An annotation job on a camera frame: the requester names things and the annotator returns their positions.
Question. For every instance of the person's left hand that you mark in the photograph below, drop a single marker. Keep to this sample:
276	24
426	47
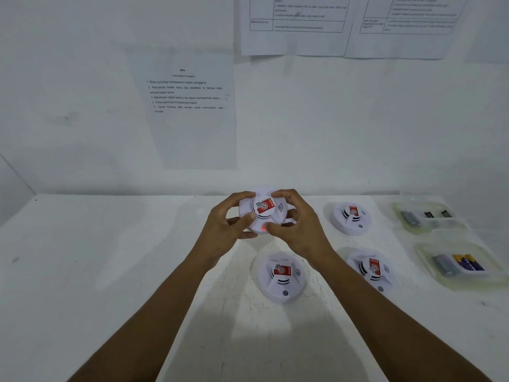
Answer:
216	238

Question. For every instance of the person's right hand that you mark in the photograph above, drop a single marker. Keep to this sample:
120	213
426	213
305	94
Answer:
310	238

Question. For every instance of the white smoke detector red label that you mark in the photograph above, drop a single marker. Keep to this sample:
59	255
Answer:
350	224
280	286
264	206
371	270

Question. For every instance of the person's right forearm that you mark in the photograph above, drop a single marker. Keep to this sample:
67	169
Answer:
389	326

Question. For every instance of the person's left forearm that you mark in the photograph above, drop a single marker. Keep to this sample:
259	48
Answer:
159	322

